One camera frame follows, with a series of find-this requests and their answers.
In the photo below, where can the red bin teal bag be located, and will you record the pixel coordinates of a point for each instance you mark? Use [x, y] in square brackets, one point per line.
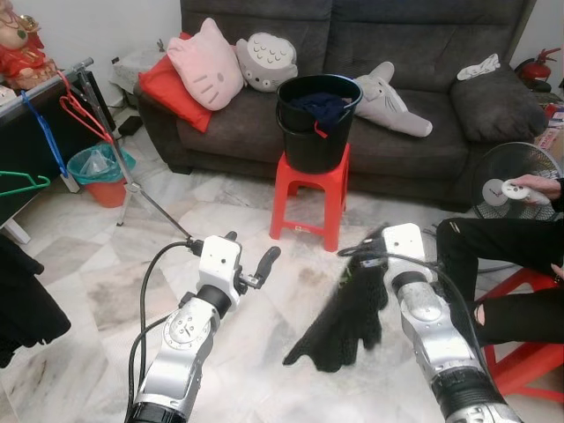
[101, 172]

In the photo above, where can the grey owl cushion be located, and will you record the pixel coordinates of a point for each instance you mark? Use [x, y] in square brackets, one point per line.
[266, 62]

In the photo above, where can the black plastic bucket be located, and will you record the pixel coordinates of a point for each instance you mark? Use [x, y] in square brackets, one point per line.
[317, 150]

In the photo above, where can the silver metal clothes rack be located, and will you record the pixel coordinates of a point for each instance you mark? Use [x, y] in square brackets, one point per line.
[53, 81]

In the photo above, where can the pink cat cushion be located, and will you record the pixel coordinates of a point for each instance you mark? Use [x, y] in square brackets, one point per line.
[204, 66]

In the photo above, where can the grey long-eared plush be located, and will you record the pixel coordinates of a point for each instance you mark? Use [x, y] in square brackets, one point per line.
[388, 101]

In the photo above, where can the red cushion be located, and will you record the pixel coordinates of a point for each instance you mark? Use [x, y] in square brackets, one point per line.
[167, 92]

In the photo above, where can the black T-shirt green logo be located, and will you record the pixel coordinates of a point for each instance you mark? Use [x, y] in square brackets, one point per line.
[26, 300]
[344, 317]

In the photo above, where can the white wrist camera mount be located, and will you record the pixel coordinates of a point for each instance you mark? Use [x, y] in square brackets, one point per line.
[405, 256]
[218, 264]

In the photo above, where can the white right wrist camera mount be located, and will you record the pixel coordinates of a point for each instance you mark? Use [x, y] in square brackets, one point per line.
[405, 256]

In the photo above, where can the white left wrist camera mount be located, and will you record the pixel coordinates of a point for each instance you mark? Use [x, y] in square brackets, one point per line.
[218, 264]

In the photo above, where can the side table lace cloth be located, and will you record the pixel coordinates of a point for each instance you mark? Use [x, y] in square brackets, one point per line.
[137, 66]

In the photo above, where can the white handheld controller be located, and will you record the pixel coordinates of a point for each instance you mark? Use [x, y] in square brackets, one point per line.
[511, 189]

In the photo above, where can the person's right hand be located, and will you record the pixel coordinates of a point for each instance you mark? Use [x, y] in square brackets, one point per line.
[545, 189]

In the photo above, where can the navy blue garment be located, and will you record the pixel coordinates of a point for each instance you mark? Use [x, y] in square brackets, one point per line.
[319, 106]

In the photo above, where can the grey standing fan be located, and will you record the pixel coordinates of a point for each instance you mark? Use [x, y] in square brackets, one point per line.
[493, 167]

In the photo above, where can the brown cardboard box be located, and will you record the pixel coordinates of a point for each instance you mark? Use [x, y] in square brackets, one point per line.
[548, 132]

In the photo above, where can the red-robed fortune doll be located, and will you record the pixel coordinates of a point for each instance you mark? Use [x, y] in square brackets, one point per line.
[22, 48]

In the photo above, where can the thin red hanger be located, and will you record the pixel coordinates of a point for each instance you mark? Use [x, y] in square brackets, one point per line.
[88, 122]

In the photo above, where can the blue plastic hanger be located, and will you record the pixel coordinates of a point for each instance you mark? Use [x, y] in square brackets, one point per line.
[44, 132]

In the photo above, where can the small white plush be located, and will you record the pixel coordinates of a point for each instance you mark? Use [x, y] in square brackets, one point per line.
[478, 67]

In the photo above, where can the person's right forearm black sleeve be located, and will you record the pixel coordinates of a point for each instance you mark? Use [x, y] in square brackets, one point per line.
[559, 189]

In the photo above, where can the red plastic hanger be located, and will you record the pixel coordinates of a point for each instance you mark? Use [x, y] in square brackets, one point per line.
[321, 129]

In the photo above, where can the red fire extinguisher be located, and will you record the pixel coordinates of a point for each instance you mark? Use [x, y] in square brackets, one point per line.
[531, 70]

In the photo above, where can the dark grey sofa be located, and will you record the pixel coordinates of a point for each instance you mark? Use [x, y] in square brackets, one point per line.
[423, 35]

